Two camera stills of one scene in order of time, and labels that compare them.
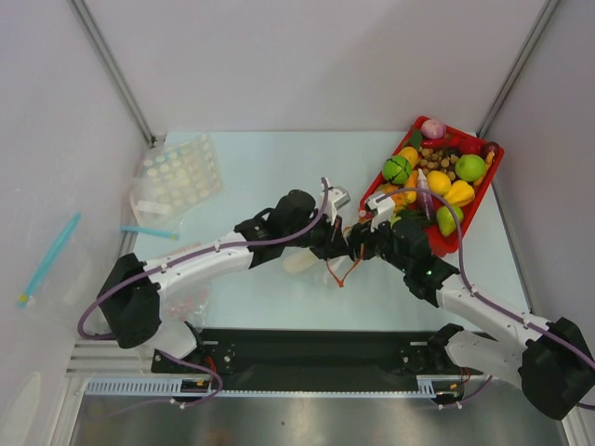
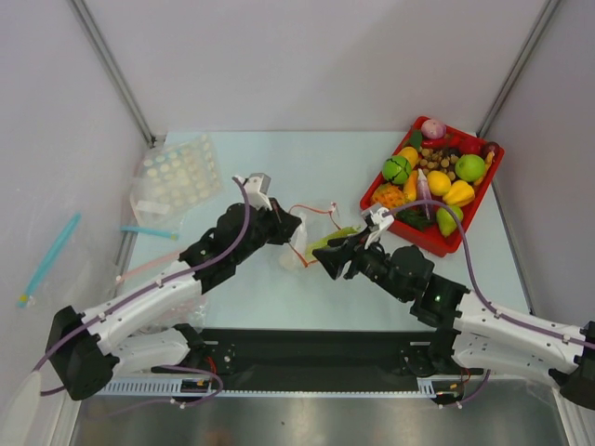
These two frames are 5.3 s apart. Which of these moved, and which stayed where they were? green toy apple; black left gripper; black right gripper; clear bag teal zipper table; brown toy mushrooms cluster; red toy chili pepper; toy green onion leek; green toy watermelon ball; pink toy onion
Moved: black left gripper; black right gripper; toy green onion leek
Stayed: pink toy onion; green toy watermelon ball; brown toy mushrooms cluster; red toy chili pepper; green toy apple; clear bag teal zipper table
